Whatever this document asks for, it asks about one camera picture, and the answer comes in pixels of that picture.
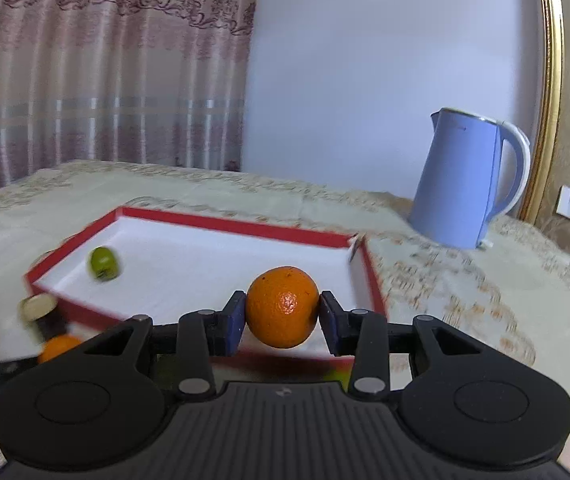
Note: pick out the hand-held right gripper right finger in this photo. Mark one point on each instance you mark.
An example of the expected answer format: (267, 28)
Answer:
(330, 325)

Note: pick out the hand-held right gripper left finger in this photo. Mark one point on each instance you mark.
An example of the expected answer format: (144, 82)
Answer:
(235, 325)

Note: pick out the orange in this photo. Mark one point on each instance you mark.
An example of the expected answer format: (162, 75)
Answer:
(60, 347)
(282, 307)

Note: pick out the dark eggplant piece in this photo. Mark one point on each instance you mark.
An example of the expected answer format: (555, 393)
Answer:
(39, 307)

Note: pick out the red shallow box tray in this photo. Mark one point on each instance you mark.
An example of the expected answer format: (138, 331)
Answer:
(190, 270)

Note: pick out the green round fruit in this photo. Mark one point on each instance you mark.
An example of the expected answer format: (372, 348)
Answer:
(104, 263)

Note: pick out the light blue electric kettle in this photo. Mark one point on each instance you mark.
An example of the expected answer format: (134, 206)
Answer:
(455, 185)

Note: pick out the pink patterned curtain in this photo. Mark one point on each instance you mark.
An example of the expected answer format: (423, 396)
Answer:
(90, 60)

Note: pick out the gold wall frame trim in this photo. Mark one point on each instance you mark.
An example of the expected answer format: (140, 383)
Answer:
(555, 85)

